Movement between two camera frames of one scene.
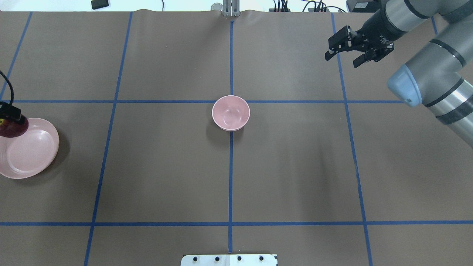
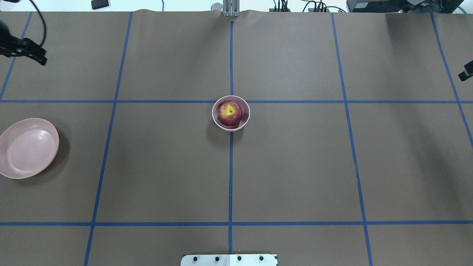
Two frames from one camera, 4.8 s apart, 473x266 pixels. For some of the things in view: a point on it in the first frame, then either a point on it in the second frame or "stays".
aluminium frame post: x=231 y=8 stays
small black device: x=96 y=4 stays
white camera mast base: x=229 y=260 stays
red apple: x=11 y=128 -> x=230 y=113
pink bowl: x=231 y=113 stays
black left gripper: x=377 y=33 -> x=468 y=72
